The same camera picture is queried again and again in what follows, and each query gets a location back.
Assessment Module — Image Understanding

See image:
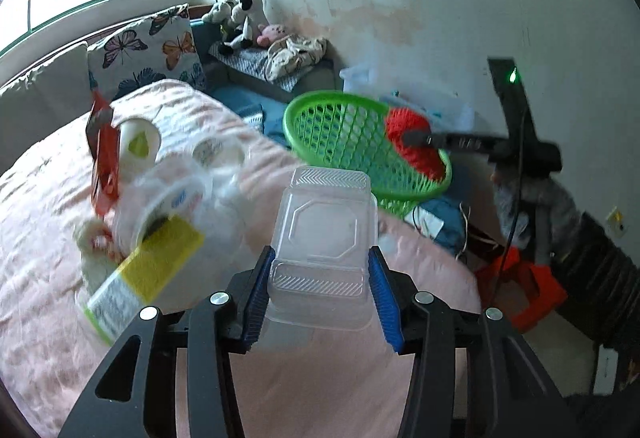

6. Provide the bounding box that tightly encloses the cream crumpled cloth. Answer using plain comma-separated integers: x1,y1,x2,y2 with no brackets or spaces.
265,36,329,82

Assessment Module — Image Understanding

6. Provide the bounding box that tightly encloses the clear plastic bag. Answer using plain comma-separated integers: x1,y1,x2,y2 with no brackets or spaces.
192,161,273,269

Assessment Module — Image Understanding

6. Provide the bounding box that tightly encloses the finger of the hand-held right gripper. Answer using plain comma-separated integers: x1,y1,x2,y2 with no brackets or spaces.
402,131,506,154

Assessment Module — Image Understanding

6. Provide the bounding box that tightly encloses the grey cushion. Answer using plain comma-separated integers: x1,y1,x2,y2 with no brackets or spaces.
0,41,95,175

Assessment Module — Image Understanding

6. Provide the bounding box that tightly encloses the black and white cow plush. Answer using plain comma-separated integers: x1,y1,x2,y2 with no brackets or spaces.
217,0,271,56

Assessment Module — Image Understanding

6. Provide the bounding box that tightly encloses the blue bundle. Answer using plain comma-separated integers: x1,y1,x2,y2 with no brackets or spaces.
424,197,469,260

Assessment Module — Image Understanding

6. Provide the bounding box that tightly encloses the grey plush toy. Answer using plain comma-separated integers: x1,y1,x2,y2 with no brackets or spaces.
202,0,242,28

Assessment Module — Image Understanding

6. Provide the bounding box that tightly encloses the green plastic basket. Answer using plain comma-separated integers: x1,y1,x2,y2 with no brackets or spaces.
282,90,453,217

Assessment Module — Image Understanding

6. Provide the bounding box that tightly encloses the pink blanket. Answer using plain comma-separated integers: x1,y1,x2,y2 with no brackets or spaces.
0,78,483,438

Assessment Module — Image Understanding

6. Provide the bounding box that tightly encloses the red wrapper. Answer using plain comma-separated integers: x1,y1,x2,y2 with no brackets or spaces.
384,107,448,181

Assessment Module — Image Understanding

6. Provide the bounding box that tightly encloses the checkered grey mat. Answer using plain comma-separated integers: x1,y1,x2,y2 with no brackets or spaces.
207,41,302,92

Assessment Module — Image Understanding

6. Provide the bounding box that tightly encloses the red snack packet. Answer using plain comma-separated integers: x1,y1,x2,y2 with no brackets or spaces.
86,91,122,219

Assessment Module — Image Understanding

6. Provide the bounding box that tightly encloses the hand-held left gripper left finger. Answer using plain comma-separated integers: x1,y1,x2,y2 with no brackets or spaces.
59,245,277,438

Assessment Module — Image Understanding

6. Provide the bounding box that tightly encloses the clear plastic clamshell container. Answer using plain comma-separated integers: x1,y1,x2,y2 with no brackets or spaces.
265,167,379,331

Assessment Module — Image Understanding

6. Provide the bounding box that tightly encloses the paper cup with green print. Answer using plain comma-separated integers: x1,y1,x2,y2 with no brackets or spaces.
117,117,162,181

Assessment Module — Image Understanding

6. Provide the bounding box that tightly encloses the blue cloth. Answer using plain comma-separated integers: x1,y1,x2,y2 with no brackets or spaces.
210,86,292,138

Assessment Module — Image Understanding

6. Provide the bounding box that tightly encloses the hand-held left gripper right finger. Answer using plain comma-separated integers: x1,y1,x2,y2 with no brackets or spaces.
369,245,581,438

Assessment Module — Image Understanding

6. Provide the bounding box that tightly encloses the wall socket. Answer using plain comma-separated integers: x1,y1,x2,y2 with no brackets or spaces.
606,207,627,237

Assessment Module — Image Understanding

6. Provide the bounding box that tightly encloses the small white paper cup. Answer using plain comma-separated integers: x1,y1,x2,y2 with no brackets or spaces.
192,138,246,169

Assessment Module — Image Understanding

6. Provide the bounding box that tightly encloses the clear plastic cup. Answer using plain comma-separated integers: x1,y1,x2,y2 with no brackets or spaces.
112,163,216,255

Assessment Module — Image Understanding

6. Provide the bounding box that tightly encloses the pink plush toy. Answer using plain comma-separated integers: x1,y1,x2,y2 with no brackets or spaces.
256,23,292,48

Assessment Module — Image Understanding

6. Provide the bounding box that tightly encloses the orange plastic stool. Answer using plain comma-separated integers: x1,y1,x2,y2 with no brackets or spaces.
475,253,569,334

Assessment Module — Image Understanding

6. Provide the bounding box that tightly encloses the black cable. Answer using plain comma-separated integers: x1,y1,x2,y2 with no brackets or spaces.
485,113,527,315

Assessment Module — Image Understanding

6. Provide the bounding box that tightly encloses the butterfly print pillow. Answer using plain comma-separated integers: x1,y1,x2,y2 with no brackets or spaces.
87,3,208,102

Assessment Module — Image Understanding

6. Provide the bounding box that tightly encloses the clear storage box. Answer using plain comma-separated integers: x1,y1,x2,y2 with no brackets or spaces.
340,63,476,135

